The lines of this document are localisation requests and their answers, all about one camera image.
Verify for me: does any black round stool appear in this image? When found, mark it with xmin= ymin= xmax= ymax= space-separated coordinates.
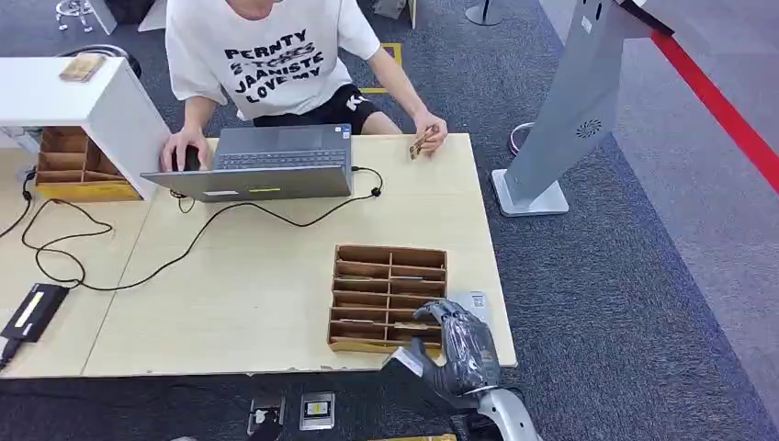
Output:
xmin=55 ymin=43 xmax=143 ymax=79

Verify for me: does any white floor board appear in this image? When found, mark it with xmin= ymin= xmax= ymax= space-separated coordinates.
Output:
xmin=136 ymin=0 xmax=168 ymax=33

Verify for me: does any wooden slotted card box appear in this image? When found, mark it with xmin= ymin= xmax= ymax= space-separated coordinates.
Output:
xmin=327 ymin=244 xmax=448 ymax=357

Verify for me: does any white furniture leg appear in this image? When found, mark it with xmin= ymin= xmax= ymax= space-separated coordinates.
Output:
xmin=88 ymin=0 xmax=119 ymax=36

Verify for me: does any wooden box with yellow edge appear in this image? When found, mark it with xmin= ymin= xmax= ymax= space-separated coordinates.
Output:
xmin=33 ymin=126 xmax=142 ymax=203

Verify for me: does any black computer mouse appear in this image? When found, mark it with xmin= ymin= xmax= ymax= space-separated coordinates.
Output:
xmin=171 ymin=145 xmax=202 ymax=173

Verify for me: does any red barrier belt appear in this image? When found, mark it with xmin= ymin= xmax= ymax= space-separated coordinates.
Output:
xmin=649 ymin=28 xmax=779 ymax=196

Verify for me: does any person's left hand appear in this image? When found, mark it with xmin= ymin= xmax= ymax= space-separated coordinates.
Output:
xmin=413 ymin=111 xmax=450 ymax=157

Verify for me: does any adapter mains cable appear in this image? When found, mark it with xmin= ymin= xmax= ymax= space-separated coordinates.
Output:
xmin=0 ymin=337 xmax=26 ymax=372

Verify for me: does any yellow floor strip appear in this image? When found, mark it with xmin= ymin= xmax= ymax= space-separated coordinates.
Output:
xmin=367 ymin=433 xmax=457 ymax=441

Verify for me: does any white desk riser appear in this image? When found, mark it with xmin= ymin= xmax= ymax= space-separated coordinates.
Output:
xmin=0 ymin=55 xmax=173 ymax=201

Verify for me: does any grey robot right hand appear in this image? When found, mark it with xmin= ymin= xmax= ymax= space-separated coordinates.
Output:
xmin=409 ymin=298 xmax=503 ymax=400

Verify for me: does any black cable with plug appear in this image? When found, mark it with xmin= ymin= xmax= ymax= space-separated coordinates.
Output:
xmin=0 ymin=168 xmax=38 ymax=242

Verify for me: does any floor socket with black plug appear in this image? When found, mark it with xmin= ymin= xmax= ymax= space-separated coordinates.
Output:
xmin=246 ymin=395 xmax=286 ymax=437

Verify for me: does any stack of printed cards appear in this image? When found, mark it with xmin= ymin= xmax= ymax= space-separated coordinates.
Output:
xmin=59 ymin=52 xmax=107 ymax=84

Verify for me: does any chrome chair base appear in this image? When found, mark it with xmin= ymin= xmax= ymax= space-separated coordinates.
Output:
xmin=54 ymin=0 xmax=96 ymax=31

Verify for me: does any grey laptop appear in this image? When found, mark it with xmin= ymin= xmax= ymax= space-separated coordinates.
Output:
xmin=140 ymin=124 xmax=355 ymax=203

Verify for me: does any black robot foot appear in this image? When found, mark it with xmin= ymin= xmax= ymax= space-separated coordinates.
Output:
xmin=248 ymin=416 xmax=285 ymax=441

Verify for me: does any short black cable loop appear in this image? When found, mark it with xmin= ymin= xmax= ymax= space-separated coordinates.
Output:
xmin=169 ymin=189 xmax=198 ymax=217

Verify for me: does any person's right hand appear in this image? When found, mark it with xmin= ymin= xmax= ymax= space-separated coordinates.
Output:
xmin=160 ymin=126 xmax=212 ymax=174

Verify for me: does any grey bag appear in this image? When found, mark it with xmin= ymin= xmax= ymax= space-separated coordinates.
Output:
xmin=372 ymin=0 xmax=409 ymax=20

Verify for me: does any black power adapter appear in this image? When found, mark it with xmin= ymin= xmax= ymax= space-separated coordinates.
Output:
xmin=0 ymin=282 xmax=70 ymax=344

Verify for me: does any floor socket with yellow label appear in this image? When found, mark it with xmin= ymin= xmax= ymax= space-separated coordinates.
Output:
xmin=299 ymin=391 xmax=336 ymax=432

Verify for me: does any grey kiosk stand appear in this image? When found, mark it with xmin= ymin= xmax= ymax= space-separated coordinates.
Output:
xmin=491 ymin=0 xmax=675 ymax=219

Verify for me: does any person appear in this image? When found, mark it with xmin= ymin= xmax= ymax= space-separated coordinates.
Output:
xmin=159 ymin=0 xmax=450 ymax=174

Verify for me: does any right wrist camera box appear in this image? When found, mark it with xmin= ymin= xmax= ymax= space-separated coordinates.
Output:
xmin=379 ymin=345 xmax=482 ymax=410

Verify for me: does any round grey stanchion base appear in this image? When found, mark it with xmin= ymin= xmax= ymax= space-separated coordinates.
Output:
xmin=465 ymin=0 xmax=506 ymax=27

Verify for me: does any long black laptop cable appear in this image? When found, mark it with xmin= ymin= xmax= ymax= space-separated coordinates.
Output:
xmin=21 ymin=165 xmax=386 ymax=292

